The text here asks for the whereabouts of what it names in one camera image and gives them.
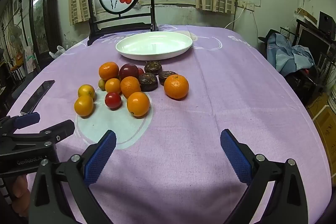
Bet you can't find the standing fan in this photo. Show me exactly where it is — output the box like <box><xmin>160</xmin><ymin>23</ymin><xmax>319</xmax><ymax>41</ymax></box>
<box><xmin>5</xmin><ymin>26</ymin><xmax>25</xmax><ymax>56</ymax></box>

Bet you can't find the black smartphone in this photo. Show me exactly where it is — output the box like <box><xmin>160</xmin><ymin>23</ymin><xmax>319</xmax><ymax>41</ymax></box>
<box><xmin>20</xmin><ymin>80</ymin><xmax>56</xmax><ymax>116</ymax></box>

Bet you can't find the smooth round orange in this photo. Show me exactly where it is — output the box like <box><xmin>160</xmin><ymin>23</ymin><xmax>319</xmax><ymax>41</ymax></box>
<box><xmin>127</xmin><ymin>92</ymin><xmax>151</xmax><ymax>117</ymax></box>

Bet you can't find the black speaker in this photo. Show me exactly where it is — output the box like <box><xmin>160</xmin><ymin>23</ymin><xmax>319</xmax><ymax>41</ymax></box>
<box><xmin>318</xmin><ymin>11</ymin><xmax>336</xmax><ymax>39</ymax></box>

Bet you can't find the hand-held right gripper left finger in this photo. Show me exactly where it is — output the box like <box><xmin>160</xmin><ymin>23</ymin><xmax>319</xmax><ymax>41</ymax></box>
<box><xmin>28</xmin><ymin>130</ymin><xmax>117</xmax><ymax>224</ymax></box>

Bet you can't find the white oval plate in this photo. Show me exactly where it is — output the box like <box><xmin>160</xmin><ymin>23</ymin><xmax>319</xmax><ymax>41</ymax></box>
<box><xmin>116</xmin><ymin>31</ymin><xmax>193</xmax><ymax>61</ymax></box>

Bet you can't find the yellow kumquat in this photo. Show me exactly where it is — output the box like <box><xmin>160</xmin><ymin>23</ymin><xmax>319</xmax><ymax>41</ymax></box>
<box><xmin>78</xmin><ymin>84</ymin><xmax>96</xmax><ymax>101</ymax></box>

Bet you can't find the white power cable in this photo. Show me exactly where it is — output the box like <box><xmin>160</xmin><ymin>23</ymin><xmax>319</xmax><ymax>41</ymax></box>
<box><xmin>224</xmin><ymin>7</ymin><xmax>244</xmax><ymax>30</ymax></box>

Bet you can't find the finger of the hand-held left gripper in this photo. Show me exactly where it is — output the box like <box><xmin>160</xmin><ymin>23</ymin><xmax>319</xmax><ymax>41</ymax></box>
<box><xmin>10</xmin><ymin>119</ymin><xmax>76</xmax><ymax>147</ymax></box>
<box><xmin>0</xmin><ymin>112</ymin><xmax>41</xmax><ymax>135</ymax></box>

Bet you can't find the white plastic bag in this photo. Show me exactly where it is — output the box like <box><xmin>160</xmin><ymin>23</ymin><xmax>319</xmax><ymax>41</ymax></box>
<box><xmin>49</xmin><ymin>46</ymin><xmax>66</xmax><ymax>59</ymax></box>

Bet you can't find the small orange kumquat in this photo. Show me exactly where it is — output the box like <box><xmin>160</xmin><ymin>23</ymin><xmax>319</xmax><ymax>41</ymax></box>
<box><xmin>105</xmin><ymin>78</ymin><xmax>121</xmax><ymax>94</ymax></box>

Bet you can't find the black monitor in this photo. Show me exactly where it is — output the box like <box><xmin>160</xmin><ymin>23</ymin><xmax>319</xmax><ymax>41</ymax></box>
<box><xmin>298</xmin><ymin>26</ymin><xmax>332</xmax><ymax>62</ymax></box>

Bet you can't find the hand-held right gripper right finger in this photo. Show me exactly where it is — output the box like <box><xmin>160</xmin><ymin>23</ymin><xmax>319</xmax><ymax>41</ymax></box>
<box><xmin>220</xmin><ymin>129</ymin><xmax>309</xmax><ymax>224</ymax></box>

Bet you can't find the mandarin orange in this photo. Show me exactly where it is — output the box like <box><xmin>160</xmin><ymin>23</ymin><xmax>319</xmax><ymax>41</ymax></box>
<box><xmin>99</xmin><ymin>62</ymin><xmax>119</xmax><ymax>81</ymax></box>
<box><xmin>164</xmin><ymin>74</ymin><xmax>190</xmax><ymax>100</ymax></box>
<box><xmin>120</xmin><ymin>76</ymin><xmax>142</xmax><ymax>99</ymax></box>

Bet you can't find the black tripod stand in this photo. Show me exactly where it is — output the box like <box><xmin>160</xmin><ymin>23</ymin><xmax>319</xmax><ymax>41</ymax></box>
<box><xmin>18</xmin><ymin>0</ymin><xmax>30</xmax><ymax>50</ymax></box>

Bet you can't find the dark red plum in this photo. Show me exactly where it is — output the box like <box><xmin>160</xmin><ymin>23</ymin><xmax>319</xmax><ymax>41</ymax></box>
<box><xmin>119</xmin><ymin>63</ymin><xmax>139</xmax><ymax>81</ymax></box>

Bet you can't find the white wall socket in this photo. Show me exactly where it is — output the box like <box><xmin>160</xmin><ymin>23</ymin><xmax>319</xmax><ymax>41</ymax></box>
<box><xmin>235</xmin><ymin>0</ymin><xmax>255</xmax><ymax>12</ymax></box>

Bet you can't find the person's left hand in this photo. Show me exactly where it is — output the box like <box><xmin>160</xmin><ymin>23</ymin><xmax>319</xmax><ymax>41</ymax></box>
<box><xmin>12</xmin><ymin>175</ymin><xmax>29</xmax><ymax>216</ymax></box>

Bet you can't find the dark brown water chestnut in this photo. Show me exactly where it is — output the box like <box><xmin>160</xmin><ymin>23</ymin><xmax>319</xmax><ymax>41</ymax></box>
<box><xmin>158</xmin><ymin>70</ymin><xmax>178</xmax><ymax>86</ymax></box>
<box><xmin>144</xmin><ymin>61</ymin><xmax>163</xmax><ymax>75</ymax></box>
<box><xmin>138</xmin><ymin>72</ymin><xmax>159</xmax><ymax>92</ymax></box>

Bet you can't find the dark framed landscape painting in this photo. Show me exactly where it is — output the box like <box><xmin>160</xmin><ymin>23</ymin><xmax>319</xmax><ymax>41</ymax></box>
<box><xmin>28</xmin><ymin>0</ymin><xmax>60</xmax><ymax>62</ymax></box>

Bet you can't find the blue clothes pile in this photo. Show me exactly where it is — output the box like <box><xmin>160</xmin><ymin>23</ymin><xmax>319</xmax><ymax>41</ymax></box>
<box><xmin>267</xmin><ymin>32</ymin><xmax>315</xmax><ymax>77</ymax></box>

